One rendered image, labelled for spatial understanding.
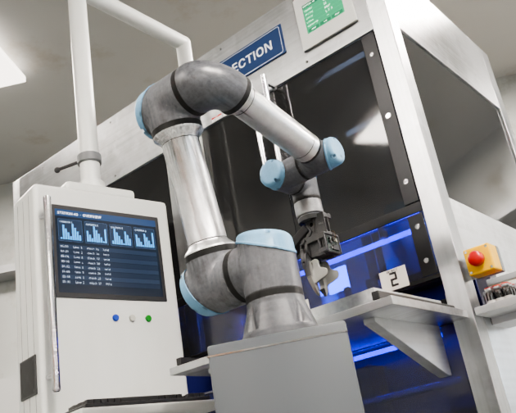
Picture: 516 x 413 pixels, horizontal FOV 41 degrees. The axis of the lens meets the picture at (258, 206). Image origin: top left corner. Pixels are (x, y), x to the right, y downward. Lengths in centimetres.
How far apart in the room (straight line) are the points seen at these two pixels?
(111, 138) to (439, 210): 155
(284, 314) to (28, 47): 352
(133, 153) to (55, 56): 190
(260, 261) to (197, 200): 22
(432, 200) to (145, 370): 103
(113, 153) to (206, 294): 161
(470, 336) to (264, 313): 73
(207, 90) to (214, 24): 303
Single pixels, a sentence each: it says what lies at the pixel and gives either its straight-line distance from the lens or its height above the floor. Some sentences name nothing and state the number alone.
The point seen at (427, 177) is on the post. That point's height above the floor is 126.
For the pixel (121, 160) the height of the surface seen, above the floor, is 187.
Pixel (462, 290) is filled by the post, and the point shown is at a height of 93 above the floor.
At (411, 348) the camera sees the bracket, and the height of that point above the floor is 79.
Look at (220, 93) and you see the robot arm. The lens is 149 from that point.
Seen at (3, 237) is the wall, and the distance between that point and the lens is 607.
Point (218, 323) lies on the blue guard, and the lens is 236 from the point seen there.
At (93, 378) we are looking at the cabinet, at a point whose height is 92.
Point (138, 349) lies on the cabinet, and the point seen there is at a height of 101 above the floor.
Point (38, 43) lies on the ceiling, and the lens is 455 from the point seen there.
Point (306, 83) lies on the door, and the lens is 234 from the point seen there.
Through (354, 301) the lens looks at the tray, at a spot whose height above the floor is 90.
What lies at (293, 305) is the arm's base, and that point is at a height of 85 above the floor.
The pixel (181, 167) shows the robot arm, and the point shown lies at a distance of 149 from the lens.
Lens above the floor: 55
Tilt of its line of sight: 22 degrees up
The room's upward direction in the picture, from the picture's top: 10 degrees counter-clockwise
